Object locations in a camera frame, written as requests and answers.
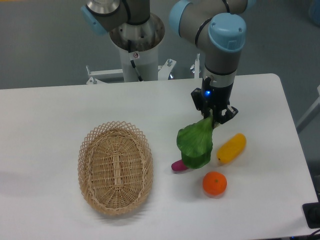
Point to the black device at table edge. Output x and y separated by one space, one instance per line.
312 214

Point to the woven wicker basket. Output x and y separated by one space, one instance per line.
115 168

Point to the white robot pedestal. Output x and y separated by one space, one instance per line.
138 50

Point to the yellow mango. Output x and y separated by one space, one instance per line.
231 149

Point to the purple sweet potato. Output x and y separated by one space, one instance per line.
179 166

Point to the green leafy vegetable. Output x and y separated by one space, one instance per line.
195 143

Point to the white table leg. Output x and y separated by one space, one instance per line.
310 114

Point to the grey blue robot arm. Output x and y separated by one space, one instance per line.
213 26

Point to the orange tangerine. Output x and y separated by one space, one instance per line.
214 183

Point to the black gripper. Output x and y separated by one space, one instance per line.
215 93

